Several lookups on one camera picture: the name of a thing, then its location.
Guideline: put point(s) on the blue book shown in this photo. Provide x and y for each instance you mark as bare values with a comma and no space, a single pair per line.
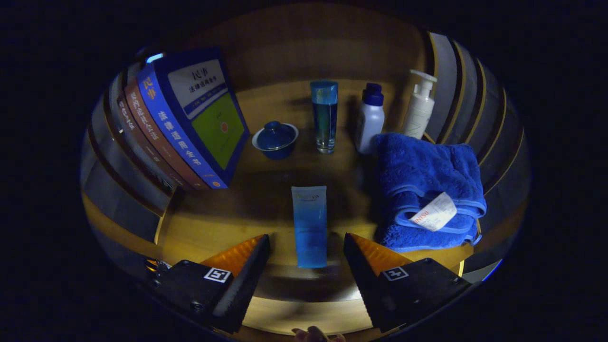
209,109

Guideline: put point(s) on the reddish brown book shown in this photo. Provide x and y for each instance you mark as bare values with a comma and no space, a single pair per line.
152,135

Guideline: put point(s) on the dark brown book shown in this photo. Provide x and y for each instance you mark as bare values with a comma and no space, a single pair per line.
130,126

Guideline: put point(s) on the white bottle with blue cap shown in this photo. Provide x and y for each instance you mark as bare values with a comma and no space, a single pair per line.
370,123

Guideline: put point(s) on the blue glass bottle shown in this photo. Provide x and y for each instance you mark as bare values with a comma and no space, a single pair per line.
324,118

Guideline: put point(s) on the wooden countertop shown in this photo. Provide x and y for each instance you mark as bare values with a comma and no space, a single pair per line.
228,213

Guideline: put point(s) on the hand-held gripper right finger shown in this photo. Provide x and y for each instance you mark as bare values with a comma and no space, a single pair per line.
370,285

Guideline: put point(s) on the blue squeeze tube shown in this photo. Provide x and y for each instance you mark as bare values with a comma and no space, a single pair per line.
308,228

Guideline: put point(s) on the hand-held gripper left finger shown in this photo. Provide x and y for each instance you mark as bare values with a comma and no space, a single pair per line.
237,289

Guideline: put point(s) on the white pump bottle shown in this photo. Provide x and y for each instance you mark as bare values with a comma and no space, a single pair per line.
419,111

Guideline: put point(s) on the blue lidded teacup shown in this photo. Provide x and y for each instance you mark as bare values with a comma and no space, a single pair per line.
275,140

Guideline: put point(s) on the wooden cabinet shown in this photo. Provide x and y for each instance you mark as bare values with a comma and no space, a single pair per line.
294,47

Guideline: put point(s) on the blue folded towel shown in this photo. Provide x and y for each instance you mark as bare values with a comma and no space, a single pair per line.
418,166

